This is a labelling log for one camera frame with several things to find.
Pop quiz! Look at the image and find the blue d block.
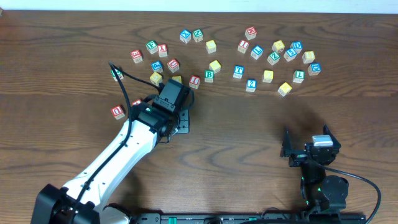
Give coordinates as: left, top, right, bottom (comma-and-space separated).
308, 63, 322, 76
290, 41, 303, 54

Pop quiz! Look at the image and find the red I block near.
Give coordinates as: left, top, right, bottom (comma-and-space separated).
188, 75, 201, 89

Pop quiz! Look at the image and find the green B block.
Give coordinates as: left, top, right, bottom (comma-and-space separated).
205, 70, 214, 83

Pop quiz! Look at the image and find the green N block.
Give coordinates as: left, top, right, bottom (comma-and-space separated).
192, 29, 203, 42

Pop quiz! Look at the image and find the yellow o block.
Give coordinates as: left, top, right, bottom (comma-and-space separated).
172, 76, 182, 83
262, 70, 274, 83

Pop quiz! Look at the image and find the green J block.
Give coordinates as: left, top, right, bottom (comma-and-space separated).
111, 68, 124, 81

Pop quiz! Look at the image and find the green Z block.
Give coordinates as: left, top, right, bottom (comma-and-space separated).
267, 52, 280, 65

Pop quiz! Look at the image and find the blue X block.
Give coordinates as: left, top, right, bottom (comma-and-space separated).
179, 29, 192, 44

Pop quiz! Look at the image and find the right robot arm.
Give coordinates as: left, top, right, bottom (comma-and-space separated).
280, 126, 349, 223

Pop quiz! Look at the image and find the blue 2 block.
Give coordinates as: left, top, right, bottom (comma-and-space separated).
246, 79, 257, 92

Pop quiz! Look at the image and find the green F block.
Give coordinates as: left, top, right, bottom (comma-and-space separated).
146, 40, 158, 54

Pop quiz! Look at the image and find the yellow block far right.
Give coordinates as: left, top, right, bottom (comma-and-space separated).
272, 40, 285, 54

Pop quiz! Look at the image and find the yellow K block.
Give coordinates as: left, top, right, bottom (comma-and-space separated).
277, 82, 292, 97

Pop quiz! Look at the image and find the red G block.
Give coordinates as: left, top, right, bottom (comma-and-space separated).
131, 50, 143, 63

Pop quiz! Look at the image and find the red I block far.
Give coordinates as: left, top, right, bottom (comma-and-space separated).
238, 40, 249, 54

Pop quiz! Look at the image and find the yellow C block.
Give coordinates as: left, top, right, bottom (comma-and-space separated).
205, 40, 217, 54

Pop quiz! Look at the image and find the yellow block centre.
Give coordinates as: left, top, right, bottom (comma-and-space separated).
209, 60, 221, 73

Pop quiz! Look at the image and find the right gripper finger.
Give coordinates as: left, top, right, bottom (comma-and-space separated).
323, 124, 338, 145
280, 128, 292, 157

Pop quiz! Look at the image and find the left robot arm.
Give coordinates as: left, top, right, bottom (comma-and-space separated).
31, 98, 189, 223

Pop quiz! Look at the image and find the red u block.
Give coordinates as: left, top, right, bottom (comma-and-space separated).
111, 105, 125, 119
167, 58, 180, 73

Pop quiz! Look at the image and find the yellow block left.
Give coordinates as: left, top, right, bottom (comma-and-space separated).
150, 72, 163, 86

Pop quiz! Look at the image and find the blue D block far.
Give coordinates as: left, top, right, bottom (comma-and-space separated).
290, 41, 303, 54

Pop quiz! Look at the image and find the blue T block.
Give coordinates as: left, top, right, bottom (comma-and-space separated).
233, 65, 244, 79

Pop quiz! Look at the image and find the blue P block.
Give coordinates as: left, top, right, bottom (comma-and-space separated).
151, 60, 163, 73

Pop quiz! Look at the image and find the green 7 block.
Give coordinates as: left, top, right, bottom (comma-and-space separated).
292, 70, 305, 83

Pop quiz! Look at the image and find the red U block far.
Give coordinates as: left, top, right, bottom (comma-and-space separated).
167, 58, 180, 73

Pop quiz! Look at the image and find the red i block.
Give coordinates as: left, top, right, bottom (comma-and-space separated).
188, 75, 201, 89
238, 40, 249, 54

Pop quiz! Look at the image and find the red A block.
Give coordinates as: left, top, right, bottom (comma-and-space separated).
131, 99, 142, 106

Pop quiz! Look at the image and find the yellow 8 block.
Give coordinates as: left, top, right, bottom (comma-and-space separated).
302, 51, 315, 64

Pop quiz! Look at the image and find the blue 5 block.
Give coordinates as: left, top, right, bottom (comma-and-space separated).
284, 49, 297, 62

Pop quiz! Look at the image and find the red Y block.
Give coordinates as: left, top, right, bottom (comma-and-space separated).
157, 44, 168, 57

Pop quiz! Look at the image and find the red U block near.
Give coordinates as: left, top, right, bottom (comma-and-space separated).
111, 105, 125, 119

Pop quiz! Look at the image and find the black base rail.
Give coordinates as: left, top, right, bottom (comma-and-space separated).
129, 211, 366, 224

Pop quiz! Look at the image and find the blue L block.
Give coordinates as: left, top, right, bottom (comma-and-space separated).
251, 45, 264, 60

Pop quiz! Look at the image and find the blue D block right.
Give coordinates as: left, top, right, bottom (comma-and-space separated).
308, 63, 322, 76

